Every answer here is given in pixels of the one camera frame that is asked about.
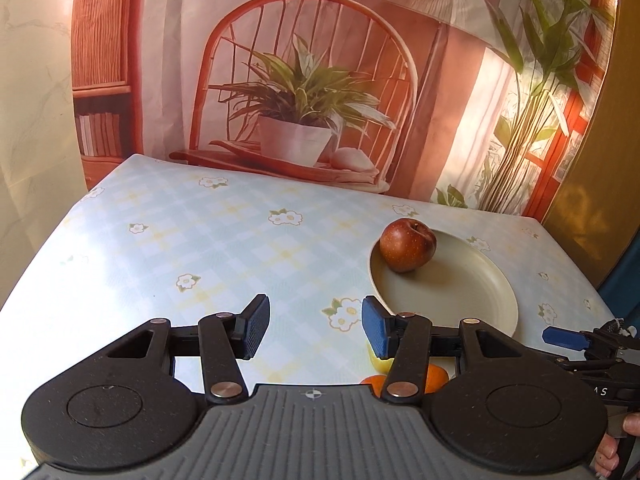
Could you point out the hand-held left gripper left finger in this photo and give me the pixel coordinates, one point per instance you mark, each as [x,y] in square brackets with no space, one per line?
[257,326]

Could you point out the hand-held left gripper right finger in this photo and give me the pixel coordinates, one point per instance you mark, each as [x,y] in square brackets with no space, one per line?
[375,329]

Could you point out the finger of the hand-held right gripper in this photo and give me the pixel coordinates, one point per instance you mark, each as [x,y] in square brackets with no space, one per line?
[565,337]
[580,362]

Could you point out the yellow lemon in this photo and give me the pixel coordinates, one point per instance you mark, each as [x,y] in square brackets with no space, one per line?
[377,366]

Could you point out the small orange tangerine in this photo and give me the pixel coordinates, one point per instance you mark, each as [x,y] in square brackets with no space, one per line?
[435,377]

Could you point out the cream oval plate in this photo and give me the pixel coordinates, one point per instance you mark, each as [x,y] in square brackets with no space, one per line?
[450,285]

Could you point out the person's right hand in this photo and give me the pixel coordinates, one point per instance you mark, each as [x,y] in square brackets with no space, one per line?
[607,455]

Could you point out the blue curtain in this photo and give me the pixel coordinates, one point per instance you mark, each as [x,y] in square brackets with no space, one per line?
[625,290]

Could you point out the dark red apple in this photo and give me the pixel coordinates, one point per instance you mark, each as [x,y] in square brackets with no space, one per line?
[405,247]

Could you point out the floral checked tablecloth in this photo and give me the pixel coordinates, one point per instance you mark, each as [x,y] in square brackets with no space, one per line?
[150,270]

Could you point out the yellow wooden board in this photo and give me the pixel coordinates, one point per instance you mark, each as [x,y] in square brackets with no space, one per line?
[600,185]

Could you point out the printed room scene backdrop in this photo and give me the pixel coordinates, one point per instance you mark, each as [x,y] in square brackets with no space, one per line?
[450,110]

